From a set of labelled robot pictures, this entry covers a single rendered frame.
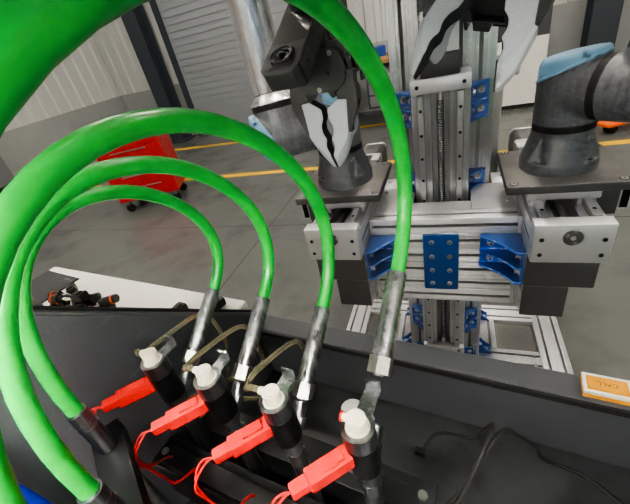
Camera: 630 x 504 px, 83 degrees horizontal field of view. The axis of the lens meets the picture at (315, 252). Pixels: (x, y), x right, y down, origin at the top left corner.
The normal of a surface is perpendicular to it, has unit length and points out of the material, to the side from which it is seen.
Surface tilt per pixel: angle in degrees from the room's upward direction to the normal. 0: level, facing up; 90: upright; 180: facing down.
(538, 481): 0
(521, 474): 0
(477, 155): 90
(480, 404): 90
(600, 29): 90
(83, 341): 90
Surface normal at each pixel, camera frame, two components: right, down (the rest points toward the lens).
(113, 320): 0.88, 0.08
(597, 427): -0.42, 0.55
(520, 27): -0.45, -0.14
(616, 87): -0.86, 0.21
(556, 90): -0.83, 0.41
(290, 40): -0.37, -0.44
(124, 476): -0.20, -0.83
